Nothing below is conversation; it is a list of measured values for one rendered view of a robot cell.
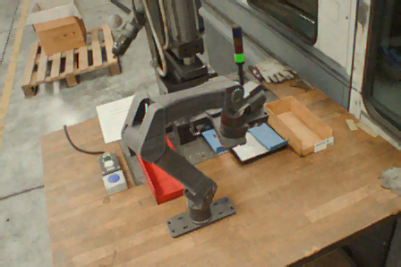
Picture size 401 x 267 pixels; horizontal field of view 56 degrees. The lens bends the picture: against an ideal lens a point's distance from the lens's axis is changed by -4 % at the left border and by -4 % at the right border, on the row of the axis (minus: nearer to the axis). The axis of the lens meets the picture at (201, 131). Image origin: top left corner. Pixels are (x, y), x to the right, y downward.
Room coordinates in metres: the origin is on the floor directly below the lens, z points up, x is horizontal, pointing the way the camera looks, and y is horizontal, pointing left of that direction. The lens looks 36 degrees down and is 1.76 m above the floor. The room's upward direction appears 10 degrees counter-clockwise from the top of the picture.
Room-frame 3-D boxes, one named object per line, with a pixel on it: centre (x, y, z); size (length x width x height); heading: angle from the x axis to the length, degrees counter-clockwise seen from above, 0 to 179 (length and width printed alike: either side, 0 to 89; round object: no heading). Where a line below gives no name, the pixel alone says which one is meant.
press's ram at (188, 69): (1.25, 0.03, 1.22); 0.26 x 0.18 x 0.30; 16
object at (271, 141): (1.05, -0.22, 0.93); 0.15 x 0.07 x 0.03; 20
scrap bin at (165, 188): (0.97, 0.15, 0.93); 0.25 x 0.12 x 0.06; 16
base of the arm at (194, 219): (0.76, 0.04, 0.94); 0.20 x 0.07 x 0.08; 106
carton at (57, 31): (4.45, 1.40, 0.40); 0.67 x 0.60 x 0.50; 8
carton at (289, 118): (1.08, -0.33, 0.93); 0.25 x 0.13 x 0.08; 16
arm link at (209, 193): (0.77, 0.04, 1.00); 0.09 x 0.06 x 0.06; 32
